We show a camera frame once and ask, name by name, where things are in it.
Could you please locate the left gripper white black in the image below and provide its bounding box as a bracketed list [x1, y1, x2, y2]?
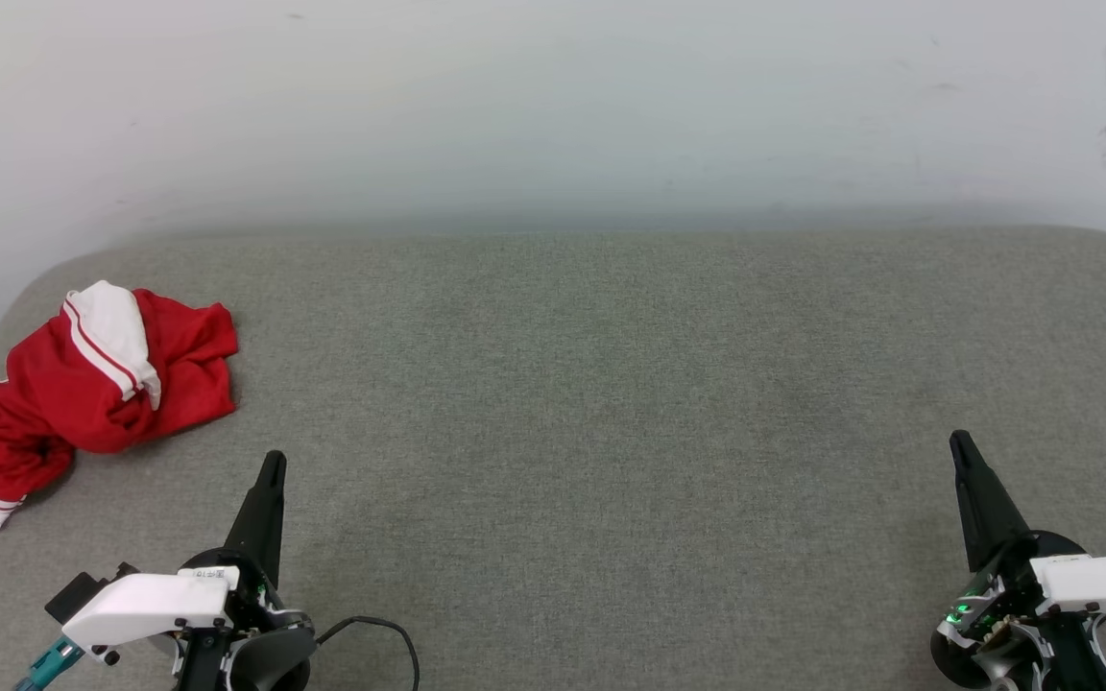
[61, 451, 319, 691]

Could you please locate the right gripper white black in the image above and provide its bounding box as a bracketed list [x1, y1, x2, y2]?
[937, 430, 1106, 691]

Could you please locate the red and white shirt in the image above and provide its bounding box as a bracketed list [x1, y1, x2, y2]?
[0, 280, 239, 532]

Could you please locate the thin black cable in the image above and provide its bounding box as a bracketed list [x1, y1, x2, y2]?
[313, 616, 420, 691]

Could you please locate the teal cable connector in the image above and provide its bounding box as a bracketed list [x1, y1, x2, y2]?
[13, 637, 85, 691]

